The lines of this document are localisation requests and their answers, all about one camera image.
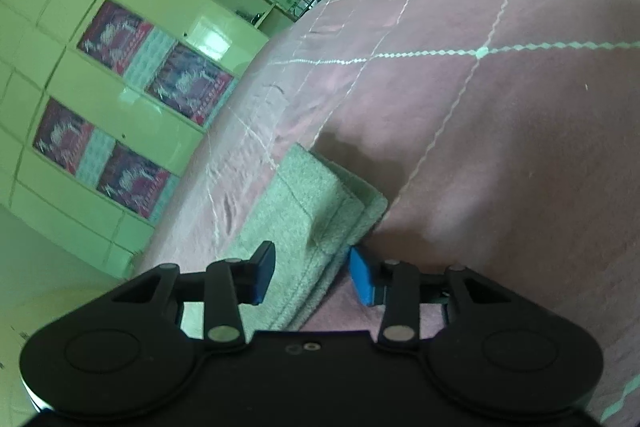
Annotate grey-green pants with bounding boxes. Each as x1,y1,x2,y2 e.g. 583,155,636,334
180,144,388,334

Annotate lower right red poster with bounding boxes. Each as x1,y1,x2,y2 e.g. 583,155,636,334
96,142,171,220

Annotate red poster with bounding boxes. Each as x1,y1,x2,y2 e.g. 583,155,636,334
77,0,154,76
96,142,171,220
32,98,94,174
145,43,234,127

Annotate upper right red poster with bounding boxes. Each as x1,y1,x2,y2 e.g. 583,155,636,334
145,43,234,127

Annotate pink checked bed sheet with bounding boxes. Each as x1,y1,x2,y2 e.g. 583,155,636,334
140,0,639,426

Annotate lower left red poster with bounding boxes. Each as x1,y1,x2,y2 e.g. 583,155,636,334
32,98,94,174

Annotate cream built-in wardrobe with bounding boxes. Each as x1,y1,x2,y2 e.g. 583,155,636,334
1,0,269,277

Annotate upper left red poster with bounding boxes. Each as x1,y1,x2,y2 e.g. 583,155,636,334
77,0,154,76

